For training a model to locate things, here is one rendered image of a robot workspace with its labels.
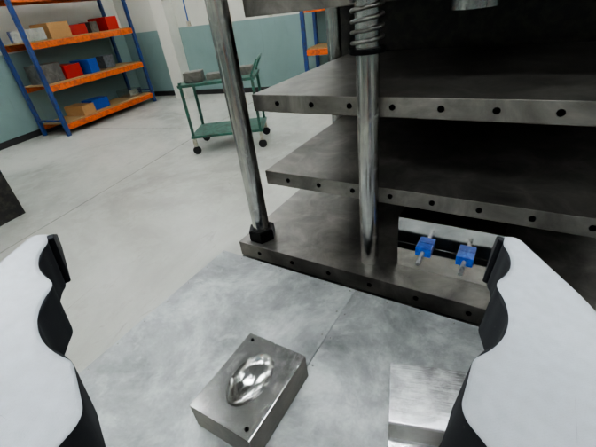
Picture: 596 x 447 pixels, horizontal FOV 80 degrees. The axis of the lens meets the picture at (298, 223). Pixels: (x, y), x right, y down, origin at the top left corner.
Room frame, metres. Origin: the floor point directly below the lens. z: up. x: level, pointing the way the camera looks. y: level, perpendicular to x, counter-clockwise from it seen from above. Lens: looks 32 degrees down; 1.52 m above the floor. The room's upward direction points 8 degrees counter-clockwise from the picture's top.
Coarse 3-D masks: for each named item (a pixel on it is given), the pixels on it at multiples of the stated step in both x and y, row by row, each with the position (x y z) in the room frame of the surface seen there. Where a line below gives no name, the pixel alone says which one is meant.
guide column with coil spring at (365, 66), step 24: (360, 0) 0.88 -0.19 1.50; (360, 24) 0.88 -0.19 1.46; (360, 48) 0.88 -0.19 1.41; (360, 72) 0.88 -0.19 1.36; (360, 96) 0.88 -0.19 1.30; (360, 120) 0.89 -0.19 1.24; (360, 144) 0.89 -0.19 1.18; (360, 168) 0.89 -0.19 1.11; (360, 192) 0.89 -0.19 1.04; (360, 216) 0.90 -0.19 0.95; (360, 240) 0.90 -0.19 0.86
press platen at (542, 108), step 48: (480, 48) 1.40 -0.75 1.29; (528, 48) 1.28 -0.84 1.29; (576, 48) 1.17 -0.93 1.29; (288, 96) 1.06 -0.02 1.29; (336, 96) 0.97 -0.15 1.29; (384, 96) 0.90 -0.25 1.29; (432, 96) 0.85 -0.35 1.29; (480, 96) 0.79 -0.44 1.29; (528, 96) 0.75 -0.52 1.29; (576, 96) 0.70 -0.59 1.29
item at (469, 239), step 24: (408, 216) 0.85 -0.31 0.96; (432, 216) 0.84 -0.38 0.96; (456, 216) 0.82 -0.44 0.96; (408, 240) 0.84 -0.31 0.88; (432, 240) 0.80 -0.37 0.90; (456, 240) 0.77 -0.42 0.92; (480, 240) 0.74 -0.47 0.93; (408, 264) 0.84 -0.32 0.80; (432, 264) 0.80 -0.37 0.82; (456, 264) 0.76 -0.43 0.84; (480, 264) 0.73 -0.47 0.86
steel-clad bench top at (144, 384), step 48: (192, 288) 0.86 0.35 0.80; (240, 288) 0.83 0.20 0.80; (288, 288) 0.80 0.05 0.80; (336, 288) 0.77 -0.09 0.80; (144, 336) 0.69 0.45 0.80; (192, 336) 0.67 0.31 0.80; (240, 336) 0.64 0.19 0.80; (288, 336) 0.62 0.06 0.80; (336, 336) 0.60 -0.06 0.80; (384, 336) 0.58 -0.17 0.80; (432, 336) 0.56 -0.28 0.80; (96, 384) 0.56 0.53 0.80; (144, 384) 0.54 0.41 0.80; (192, 384) 0.52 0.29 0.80; (336, 384) 0.47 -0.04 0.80; (384, 384) 0.46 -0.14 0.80; (144, 432) 0.43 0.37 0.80; (192, 432) 0.41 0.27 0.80; (288, 432) 0.39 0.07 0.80; (336, 432) 0.37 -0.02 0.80; (384, 432) 0.36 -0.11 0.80
